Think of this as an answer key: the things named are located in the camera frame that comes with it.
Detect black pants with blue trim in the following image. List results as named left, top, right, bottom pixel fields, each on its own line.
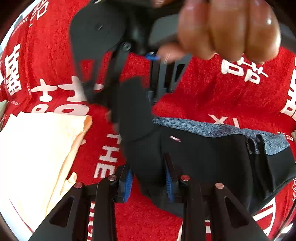
left=111, top=78, right=295, bottom=216

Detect person's right hand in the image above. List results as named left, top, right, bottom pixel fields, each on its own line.
left=157, top=0, right=281, bottom=64

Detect red bedspread with white characters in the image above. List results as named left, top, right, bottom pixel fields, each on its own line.
left=1, top=1, right=295, bottom=240

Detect folded cream cloth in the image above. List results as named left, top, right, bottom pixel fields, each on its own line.
left=1, top=112, right=92, bottom=232

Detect grey green pillow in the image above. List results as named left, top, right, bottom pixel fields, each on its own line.
left=0, top=100, right=8, bottom=130

